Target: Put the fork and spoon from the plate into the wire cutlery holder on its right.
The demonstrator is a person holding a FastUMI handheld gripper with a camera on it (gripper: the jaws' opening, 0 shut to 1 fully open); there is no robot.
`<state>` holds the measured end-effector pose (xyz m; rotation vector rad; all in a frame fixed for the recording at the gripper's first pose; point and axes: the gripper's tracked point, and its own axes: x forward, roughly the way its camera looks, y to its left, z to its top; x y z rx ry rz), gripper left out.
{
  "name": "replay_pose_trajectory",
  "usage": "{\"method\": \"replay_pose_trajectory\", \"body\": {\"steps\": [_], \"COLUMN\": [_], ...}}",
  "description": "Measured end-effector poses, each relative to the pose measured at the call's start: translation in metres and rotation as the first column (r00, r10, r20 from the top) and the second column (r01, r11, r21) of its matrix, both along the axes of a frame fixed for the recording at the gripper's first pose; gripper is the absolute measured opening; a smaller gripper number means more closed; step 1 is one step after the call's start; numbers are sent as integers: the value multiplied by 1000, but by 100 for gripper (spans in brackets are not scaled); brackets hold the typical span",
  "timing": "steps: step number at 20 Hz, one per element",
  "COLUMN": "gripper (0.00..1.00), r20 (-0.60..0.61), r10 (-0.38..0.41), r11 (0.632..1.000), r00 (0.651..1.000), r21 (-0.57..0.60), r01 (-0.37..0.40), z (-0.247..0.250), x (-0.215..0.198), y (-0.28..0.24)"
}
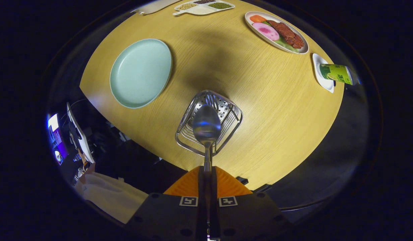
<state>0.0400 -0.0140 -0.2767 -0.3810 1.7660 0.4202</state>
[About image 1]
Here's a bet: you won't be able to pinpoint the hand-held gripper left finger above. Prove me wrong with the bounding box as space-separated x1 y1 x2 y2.
125 166 206 241

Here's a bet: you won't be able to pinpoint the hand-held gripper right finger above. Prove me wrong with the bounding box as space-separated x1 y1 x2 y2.
211 166 291 241

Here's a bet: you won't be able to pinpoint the metal spoon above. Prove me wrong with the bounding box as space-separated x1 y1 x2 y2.
192 104 222 236

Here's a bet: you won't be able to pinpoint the white cloth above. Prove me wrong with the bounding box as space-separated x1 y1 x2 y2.
75 172 149 224

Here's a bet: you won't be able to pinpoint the lit computer monitor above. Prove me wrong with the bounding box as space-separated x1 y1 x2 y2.
48 113 68 165

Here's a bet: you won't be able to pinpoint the light green plate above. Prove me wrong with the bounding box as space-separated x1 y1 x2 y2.
109 38 173 109

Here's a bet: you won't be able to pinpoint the white square coaster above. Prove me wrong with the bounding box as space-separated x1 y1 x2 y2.
312 53 335 93

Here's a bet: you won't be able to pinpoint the green label water bottle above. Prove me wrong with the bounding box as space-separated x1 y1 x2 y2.
319 64 360 86

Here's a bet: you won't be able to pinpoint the green lettuce leaf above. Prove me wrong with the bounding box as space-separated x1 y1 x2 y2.
273 36 299 53

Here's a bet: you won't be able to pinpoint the white round food plate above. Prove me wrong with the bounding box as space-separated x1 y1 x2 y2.
244 11 309 55

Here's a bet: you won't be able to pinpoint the pink round food slice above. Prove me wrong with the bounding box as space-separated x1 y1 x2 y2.
252 22 280 41

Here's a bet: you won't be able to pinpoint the brown meat slices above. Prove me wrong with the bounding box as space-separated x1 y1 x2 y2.
267 20 305 49

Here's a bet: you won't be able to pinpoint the white divided grain dish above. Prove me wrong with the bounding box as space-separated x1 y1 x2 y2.
173 0 235 16

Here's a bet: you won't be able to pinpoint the white toaster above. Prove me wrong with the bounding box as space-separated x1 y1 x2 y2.
131 0 183 15

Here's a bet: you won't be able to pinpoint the metal wire basket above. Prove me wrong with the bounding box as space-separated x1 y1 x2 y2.
175 90 244 157

